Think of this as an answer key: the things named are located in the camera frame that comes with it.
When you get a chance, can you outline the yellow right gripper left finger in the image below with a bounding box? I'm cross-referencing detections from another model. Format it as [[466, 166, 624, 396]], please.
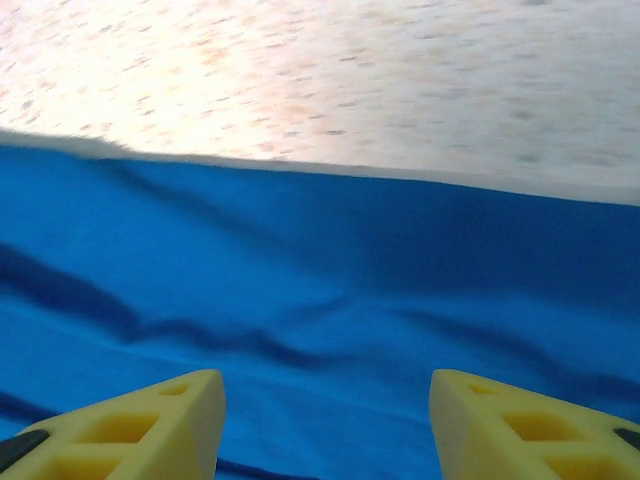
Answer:
[[0, 368, 226, 480]]

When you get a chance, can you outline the blue t-shirt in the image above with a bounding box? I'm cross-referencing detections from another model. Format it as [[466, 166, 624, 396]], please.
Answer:
[[0, 142, 640, 480]]

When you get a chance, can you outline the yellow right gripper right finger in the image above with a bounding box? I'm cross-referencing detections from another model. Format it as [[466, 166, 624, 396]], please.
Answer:
[[430, 368, 640, 480]]

